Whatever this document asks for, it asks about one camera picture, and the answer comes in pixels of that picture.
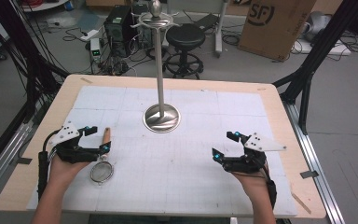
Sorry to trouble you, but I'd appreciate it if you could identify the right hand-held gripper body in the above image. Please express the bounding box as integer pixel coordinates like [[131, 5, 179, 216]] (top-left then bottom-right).
[[221, 133, 287, 175]]

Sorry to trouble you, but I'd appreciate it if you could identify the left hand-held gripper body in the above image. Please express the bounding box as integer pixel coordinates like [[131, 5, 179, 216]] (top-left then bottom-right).
[[48, 120, 103, 164]]

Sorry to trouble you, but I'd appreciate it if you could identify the wooden-handled mesh strainer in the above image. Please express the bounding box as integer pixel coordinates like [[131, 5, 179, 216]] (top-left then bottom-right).
[[89, 126, 116, 187]]

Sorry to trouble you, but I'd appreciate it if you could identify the person's left hand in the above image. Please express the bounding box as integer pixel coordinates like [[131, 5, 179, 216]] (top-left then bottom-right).
[[48, 153, 91, 189]]

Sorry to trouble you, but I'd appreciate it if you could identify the person's right hand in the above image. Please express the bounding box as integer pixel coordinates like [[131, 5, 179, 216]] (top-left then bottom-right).
[[230, 169, 272, 198]]

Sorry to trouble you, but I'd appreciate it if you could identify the white grid mat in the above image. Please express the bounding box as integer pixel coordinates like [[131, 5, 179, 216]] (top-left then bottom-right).
[[26, 85, 298, 219]]

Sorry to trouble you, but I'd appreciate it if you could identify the light wooden table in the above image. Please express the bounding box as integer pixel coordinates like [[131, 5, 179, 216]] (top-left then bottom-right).
[[0, 74, 327, 220]]

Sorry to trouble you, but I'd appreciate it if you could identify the small device with green light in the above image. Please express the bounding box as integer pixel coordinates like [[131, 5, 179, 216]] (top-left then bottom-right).
[[89, 37, 103, 63]]

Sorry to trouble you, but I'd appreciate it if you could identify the silver metal hanging stand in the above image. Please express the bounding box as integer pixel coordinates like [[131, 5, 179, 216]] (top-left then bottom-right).
[[130, 0, 182, 134]]

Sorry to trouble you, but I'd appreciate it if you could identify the white power strip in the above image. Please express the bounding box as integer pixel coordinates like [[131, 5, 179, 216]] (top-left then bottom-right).
[[79, 29, 101, 42]]

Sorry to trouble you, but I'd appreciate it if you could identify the black computer tower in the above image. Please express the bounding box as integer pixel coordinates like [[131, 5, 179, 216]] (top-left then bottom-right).
[[103, 4, 135, 59]]

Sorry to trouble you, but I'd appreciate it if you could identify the white stand pole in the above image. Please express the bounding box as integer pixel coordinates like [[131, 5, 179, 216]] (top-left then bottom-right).
[[213, 0, 231, 59]]

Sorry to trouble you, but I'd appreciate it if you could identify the black round stool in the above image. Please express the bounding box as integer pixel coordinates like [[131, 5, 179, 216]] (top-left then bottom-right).
[[161, 22, 207, 80]]

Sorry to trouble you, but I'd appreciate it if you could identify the brown cardboard box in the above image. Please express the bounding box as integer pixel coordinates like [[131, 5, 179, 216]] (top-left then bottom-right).
[[237, 0, 319, 63]]

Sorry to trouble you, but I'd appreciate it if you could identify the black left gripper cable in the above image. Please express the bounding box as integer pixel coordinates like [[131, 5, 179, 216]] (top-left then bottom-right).
[[36, 136, 61, 202]]

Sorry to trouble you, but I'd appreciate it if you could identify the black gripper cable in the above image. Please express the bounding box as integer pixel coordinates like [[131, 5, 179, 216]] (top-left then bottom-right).
[[259, 163, 278, 210], [36, 136, 61, 202]]

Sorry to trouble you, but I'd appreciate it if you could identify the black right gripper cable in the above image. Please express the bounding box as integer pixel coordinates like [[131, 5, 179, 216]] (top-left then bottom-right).
[[259, 163, 278, 210]]

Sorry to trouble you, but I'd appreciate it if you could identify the aluminium rail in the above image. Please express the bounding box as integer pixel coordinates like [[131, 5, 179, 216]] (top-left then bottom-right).
[[283, 100, 347, 224], [0, 120, 34, 204]]

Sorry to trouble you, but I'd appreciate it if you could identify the black frame stand with cables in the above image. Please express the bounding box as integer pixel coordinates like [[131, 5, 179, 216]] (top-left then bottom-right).
[[0, 0, 71, 126]]

